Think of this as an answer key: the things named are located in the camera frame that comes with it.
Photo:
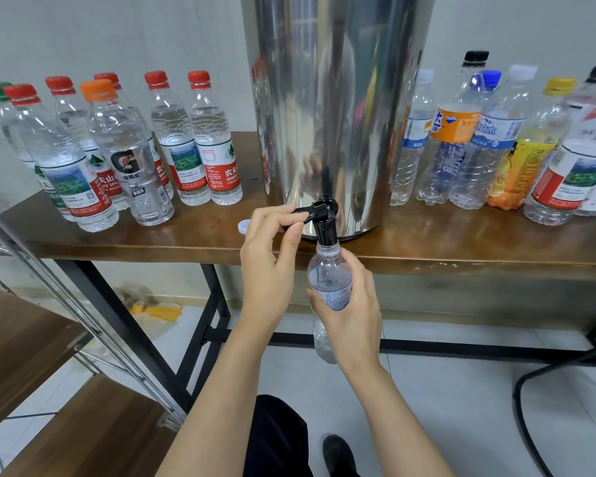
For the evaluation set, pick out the yellow debris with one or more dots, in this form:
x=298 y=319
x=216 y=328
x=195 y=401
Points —
x=159 y=313

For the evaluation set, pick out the person's right hand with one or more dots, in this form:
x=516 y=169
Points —
x=356 y=318

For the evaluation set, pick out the black metal table frame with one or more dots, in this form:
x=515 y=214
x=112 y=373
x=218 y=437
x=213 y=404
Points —
x=447 y=348

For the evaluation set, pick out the person's left forearm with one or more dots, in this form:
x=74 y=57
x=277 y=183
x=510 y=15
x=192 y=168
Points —
x=228 y=417

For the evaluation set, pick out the green red label plastic bottle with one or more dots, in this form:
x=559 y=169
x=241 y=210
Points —
x=182 y=149

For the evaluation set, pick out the stainless steel water dispenser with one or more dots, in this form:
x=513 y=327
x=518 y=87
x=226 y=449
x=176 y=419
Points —
x=328 y=94

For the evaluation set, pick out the person's black shoe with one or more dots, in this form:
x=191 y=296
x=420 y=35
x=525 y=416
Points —
x=340 y=457

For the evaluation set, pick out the orange cap clear plastic bottle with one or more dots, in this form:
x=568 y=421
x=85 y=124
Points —
x=129 y=164

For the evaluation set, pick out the person's left hand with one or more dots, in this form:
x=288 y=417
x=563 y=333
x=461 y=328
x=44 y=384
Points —
x=266 y=278

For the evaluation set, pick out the green label plastic water bottle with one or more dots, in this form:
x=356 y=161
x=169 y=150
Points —
x=2 y=119

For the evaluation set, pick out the wooden stool with black frame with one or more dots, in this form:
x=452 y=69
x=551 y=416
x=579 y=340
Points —
x=561 y=382

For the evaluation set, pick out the person's black trouser leg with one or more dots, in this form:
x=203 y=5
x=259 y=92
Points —
x=278 y=442

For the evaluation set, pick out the white bottle cap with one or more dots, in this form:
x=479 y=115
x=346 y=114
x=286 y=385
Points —
x=243 y=226

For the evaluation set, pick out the cluster of plastic bottles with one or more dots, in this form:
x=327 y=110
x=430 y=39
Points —
x=507 y=144

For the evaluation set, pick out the person's right forearm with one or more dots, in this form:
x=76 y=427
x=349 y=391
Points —
x=402 y=427

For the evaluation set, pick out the white-cap blue-label bottle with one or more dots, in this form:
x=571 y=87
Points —
x=328 y=273

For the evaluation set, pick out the wooden metal shelf rack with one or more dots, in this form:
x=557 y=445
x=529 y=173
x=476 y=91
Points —
x=15 y=352

